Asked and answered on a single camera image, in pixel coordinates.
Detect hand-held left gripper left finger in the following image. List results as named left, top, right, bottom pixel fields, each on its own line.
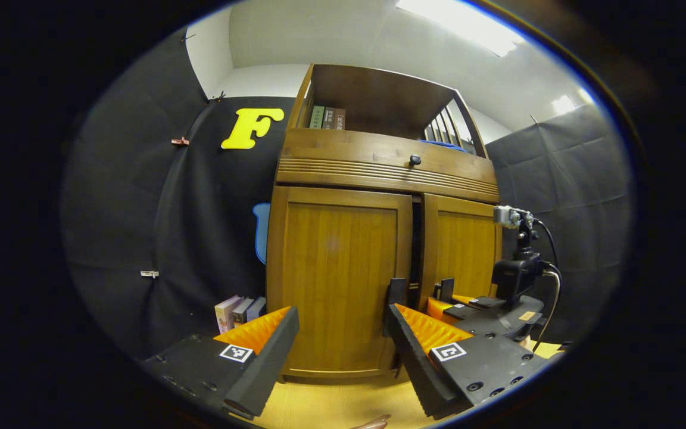
left=141, top=306, right=300, bottom=418

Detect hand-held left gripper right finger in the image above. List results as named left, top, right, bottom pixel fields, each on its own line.
left=386, top=303, right=549, bottom=419

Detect wooden double-door shoe cabinet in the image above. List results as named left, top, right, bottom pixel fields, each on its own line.
left=266, top=64, right=503, bottom=382

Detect wooden cabinet drawer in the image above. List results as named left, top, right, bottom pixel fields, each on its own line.
left=276, top=128, right=500, bottom=204

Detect grey book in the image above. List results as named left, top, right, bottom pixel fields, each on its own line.
left=232, top=297, right=254, bottom=325

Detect pale pink book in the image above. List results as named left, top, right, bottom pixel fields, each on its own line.
left=215, top=295, right=242, bottom=334

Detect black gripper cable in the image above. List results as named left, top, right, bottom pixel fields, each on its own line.
left=532, top=219, right=562, bottom=352

